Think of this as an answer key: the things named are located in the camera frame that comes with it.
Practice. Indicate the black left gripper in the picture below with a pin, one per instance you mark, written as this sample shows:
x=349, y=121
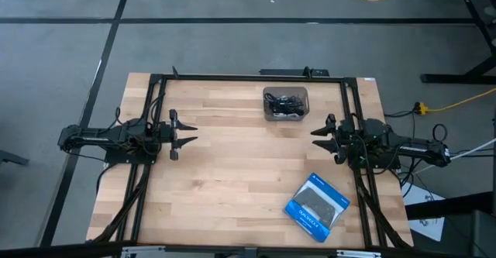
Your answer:
x=166, y=134

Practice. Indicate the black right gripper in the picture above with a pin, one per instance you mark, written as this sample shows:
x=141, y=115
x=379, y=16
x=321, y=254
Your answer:
x=342, y=138

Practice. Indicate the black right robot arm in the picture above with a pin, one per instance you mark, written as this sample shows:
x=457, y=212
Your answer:
x=403, y=143

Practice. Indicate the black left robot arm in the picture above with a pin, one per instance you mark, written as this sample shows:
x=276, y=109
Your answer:
x=100, y=136

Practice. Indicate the grey plastic basket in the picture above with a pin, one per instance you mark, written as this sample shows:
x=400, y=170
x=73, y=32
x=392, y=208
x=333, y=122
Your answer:
x=305, y=91

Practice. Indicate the blue game controller box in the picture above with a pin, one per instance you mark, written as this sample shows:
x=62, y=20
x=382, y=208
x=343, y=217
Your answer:
x=317, y=207

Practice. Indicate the white paper sheet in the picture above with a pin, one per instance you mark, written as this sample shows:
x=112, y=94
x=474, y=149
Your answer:
x=426, y=227

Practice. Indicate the black floor beam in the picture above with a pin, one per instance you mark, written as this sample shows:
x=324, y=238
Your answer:
x=445, y=209

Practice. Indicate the black floor stand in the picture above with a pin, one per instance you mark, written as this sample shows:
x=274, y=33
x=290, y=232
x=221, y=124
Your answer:
x=457, y=78

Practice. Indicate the black crossbar with silver brackets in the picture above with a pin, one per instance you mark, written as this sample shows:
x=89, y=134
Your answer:
x=58, y=250

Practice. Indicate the black table foot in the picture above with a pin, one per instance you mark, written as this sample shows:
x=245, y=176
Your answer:
x=11, y=158

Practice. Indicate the grey box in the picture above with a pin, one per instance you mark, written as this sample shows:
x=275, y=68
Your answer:
x=484, y=234

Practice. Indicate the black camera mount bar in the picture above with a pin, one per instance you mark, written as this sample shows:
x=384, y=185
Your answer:
x=286, y=72

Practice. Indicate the black aluminium table frame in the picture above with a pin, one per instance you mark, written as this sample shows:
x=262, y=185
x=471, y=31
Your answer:
x=252, y=78

